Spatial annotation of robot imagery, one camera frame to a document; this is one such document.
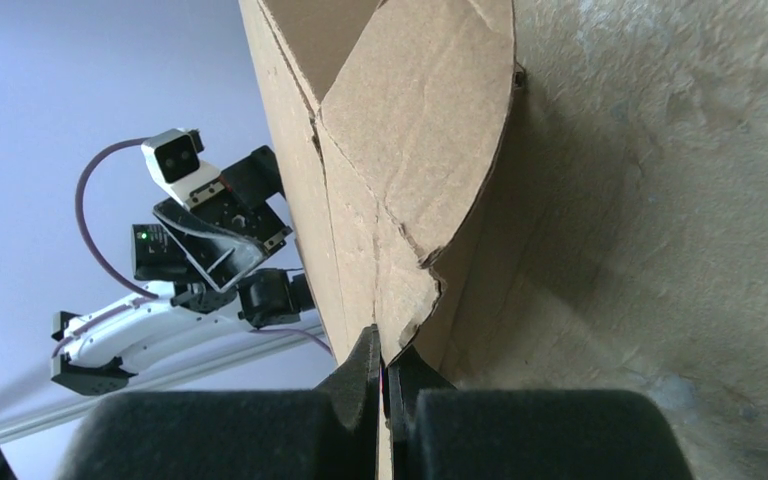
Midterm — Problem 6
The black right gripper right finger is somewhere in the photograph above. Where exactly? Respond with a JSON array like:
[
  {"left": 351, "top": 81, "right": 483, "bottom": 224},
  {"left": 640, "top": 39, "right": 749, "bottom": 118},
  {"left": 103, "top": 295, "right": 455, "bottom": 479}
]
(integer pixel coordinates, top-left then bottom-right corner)
[{"left": 387, "top": 348, "right": 693, "bottom": 479}]

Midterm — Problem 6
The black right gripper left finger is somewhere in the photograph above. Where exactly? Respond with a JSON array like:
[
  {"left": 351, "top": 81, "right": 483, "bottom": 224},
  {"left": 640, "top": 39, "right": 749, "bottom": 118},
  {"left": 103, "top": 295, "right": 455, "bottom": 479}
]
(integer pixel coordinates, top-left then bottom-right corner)
[{"left": 57, "top": 326, "right": 381, "bottom": 479}]

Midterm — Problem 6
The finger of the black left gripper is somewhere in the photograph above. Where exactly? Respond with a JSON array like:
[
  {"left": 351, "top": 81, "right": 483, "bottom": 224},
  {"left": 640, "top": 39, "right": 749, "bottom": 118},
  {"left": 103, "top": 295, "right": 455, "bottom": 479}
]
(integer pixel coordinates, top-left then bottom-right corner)
[{"left": 153, "top": 197, "right": 266, "bottom": 292}]

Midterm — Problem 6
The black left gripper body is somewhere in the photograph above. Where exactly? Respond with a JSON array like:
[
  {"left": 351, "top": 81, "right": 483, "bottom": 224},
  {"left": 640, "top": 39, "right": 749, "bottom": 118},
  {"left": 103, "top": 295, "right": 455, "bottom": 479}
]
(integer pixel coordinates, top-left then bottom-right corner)
[{"left": 188, "top": 145, "right": 292, "bottom": 255}]

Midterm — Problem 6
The brown cardboard box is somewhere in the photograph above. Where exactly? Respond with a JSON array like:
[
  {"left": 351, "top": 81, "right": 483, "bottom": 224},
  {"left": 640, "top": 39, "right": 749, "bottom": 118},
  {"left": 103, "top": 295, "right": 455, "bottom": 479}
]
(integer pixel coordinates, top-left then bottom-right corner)
[{"left": 238, "top": 0, "right": 524, "bottom": 386}]

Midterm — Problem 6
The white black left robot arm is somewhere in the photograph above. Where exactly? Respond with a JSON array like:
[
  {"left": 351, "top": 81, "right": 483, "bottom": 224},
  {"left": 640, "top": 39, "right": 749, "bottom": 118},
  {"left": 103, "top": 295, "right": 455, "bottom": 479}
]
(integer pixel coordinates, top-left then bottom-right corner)
[{"left": 50, "top": 146, "right": 314, "bottom": 396}]

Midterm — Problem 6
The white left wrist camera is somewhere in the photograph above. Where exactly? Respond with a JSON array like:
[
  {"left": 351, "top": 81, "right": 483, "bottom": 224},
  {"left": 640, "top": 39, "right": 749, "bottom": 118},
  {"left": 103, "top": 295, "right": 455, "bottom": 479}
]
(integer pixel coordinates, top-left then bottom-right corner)
[{"left": 140, "top": 128, "right": 224, "bottom": 210}]

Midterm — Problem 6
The aluminium frame rail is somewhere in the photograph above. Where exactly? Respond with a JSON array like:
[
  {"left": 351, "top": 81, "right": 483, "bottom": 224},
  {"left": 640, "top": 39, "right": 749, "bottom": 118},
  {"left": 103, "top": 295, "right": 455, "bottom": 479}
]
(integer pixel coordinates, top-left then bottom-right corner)
[{"left": 0, "top": 316, "right": 325, "bottom": 445}]

